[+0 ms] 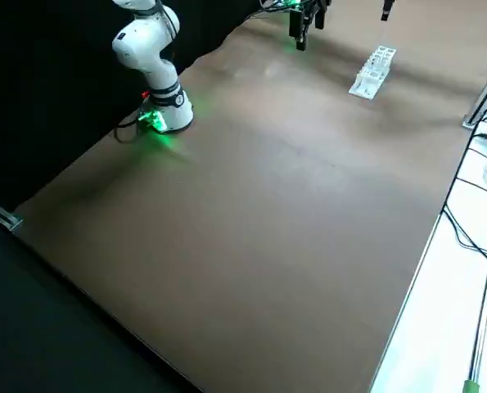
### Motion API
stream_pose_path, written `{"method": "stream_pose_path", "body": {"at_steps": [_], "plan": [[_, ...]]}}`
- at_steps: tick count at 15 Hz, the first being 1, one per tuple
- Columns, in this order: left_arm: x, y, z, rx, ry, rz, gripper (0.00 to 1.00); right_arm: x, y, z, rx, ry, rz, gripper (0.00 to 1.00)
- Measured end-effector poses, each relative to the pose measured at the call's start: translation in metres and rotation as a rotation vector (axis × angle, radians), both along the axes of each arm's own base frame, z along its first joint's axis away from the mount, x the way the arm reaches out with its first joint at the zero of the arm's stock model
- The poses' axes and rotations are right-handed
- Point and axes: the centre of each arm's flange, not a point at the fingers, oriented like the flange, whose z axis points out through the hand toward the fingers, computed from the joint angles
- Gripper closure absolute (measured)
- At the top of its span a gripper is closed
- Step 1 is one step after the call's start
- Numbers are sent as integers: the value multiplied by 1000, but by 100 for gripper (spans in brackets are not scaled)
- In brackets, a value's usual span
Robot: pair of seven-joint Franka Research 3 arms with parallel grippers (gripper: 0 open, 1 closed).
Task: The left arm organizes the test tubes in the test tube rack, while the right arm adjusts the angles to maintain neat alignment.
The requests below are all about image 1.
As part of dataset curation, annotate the aluminium corner extrusion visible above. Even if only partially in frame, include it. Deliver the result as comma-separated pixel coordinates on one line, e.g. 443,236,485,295
0,192,24,233

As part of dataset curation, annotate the black cable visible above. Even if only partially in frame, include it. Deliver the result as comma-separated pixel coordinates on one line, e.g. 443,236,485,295
454,174,487,196
242,0,287,22
152,0,182,50
442,204,487,263
114,113,147,144

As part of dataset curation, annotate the aluminium frame rail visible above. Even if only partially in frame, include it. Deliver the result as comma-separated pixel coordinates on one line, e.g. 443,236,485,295
461,55,487,130

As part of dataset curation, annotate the white test tube rack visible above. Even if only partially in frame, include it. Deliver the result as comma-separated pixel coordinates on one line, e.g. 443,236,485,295
348,45,397,100

